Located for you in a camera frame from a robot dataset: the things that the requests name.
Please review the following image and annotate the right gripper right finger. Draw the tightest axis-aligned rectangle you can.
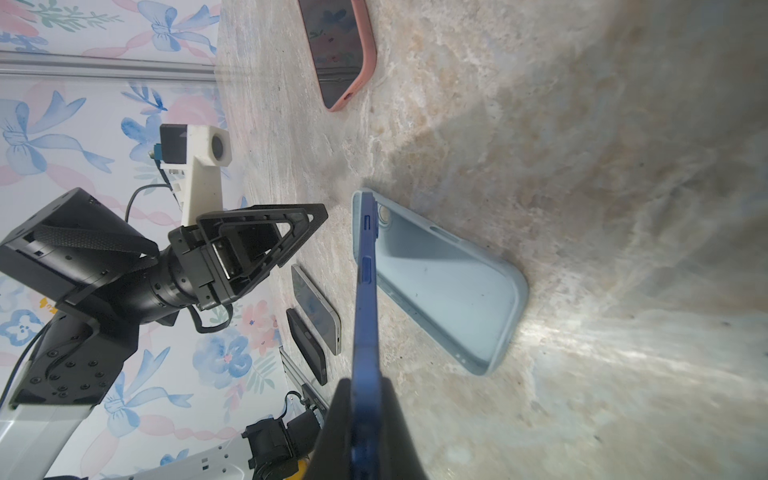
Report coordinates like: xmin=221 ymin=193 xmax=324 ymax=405
xmin=379 ymin=378 xmax=427 ymax=480

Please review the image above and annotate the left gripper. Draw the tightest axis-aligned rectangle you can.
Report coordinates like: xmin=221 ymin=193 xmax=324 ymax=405
xmin=143 ymin=203 xmax=328 ymax=324

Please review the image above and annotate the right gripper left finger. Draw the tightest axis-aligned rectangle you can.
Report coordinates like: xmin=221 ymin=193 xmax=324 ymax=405
xmin=303 ymin=378 xmax=351 ymax=480

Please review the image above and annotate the blue-edged black phone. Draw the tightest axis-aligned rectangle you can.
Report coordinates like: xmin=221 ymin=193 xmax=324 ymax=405
xmin=350 ymin=192 xmax=382 ymax=479

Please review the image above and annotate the mint green phone case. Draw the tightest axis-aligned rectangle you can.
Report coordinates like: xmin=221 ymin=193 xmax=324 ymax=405
xmin=352 ymin=189 xmax=529 ymax=376

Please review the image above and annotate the pink phone case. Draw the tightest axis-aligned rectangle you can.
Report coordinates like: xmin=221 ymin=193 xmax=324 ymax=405
xmin=325 ymin=0 xmax=377 ymax=112

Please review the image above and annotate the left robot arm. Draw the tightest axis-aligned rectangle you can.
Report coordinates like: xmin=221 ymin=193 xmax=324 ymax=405
xmin=1 ymin=188 xmax=328 ymax=479

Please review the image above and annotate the black phone case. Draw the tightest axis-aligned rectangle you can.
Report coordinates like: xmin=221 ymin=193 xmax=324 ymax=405
xmin=286 ymin=308 xmax=328 ymax=386

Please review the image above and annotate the aluminium front rail frame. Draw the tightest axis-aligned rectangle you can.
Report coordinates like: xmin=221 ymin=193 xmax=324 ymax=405
xmin=279 ymin=347 xmax=329 ymax=417

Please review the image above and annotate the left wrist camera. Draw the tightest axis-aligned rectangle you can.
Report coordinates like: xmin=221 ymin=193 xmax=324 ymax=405
xmin=154 ymin=124 xmax=232 ymax=227

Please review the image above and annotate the left corner aluminium post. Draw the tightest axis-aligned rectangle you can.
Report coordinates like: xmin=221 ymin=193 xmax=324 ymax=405
xmin=1 ymin=51 xmax=216 ymax=83

